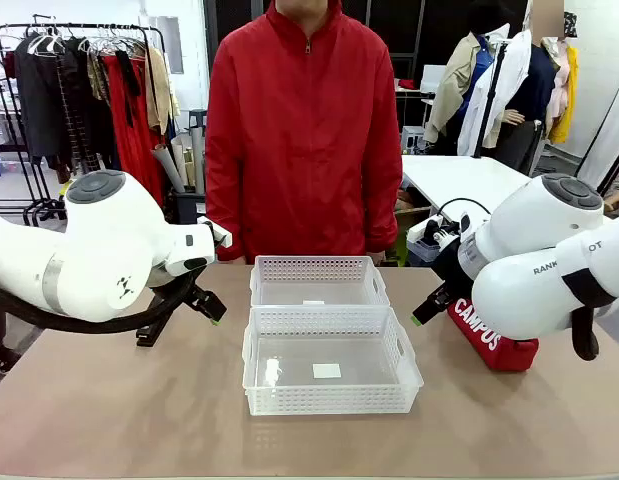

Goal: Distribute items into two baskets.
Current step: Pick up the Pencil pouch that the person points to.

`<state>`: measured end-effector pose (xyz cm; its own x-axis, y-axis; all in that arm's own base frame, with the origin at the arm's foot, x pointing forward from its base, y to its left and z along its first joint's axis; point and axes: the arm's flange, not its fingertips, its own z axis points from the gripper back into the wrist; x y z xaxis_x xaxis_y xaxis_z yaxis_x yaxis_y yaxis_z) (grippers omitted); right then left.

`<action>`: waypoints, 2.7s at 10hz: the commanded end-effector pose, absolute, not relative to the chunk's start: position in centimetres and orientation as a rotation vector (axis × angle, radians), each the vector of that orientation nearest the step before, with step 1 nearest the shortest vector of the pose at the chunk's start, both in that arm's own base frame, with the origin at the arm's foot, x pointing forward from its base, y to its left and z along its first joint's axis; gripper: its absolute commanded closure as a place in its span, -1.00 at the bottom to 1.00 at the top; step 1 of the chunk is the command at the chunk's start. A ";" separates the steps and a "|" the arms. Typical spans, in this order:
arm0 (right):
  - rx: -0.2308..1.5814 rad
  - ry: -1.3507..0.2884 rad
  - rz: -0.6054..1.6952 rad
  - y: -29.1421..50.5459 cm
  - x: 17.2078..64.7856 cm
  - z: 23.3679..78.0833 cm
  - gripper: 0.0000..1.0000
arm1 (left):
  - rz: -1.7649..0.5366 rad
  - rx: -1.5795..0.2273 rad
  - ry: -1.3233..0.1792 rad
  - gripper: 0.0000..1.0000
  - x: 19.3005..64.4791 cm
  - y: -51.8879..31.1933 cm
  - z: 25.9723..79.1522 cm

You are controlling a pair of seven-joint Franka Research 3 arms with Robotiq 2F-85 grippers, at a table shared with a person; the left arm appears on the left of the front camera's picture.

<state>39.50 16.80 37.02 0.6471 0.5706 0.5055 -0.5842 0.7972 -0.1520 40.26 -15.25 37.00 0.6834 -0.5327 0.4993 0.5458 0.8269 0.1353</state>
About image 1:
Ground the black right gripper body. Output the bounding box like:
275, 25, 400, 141
431, 238, 474, 301

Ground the red CAMPUS pouch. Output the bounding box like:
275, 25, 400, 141
447, 297, 540, 372

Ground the person's left forearm red sleeve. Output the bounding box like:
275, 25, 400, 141
361, 164, 403, 254

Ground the person's right forearm red sleeve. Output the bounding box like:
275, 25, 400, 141
204, 164, 250, 264

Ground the clear plastic storage box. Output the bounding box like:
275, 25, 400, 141
406, 222, 445, 267

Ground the white table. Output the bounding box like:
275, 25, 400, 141
401, 154, 533, 211

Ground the grey storage bin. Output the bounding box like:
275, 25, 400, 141
173, 189, 208, 226

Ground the small white plastic basket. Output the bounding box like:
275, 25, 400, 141
249, 255, 392, 308

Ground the large white plastic basket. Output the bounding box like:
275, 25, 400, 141
241, 304, 425, 417

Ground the white cardboard tube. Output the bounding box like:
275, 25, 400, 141
190, 137, 206, 194

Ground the grey paper roll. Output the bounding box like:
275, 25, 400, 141
151, 144, 186, 194

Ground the black stand pole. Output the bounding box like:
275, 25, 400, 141
474, 42, 508, 159

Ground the person in red jacket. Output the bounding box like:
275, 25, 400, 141
204, 0, 403, 265

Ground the mannequin in beige coat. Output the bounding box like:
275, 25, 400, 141
422, 17, 510, 151

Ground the grey metal stool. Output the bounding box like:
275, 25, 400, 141
188, 109, 209, 141

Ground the white shirt on stand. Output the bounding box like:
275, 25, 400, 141
458, 28, 533, 157

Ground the red dress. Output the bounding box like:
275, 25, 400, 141
102, 53, 165, 201

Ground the mannequin in navy top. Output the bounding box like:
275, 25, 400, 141
503, 37, 560, 176

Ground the yellow hanging garment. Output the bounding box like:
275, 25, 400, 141
547, 44, 580, 145

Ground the white reflector panel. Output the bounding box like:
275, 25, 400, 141
576, 64, 619, 191

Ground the beige hanging garment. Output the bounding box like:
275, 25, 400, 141
144, 47, 181, 136

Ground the black clothes rack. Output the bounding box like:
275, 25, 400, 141
0, 22, 168, 225

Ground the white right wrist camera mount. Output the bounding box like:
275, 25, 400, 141
407, 212, 473, 251

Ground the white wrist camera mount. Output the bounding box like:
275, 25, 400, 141
407, 212, 473, 251
196, 215, 234, 250

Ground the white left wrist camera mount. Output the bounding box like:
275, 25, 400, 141
196, 215, 234, 250

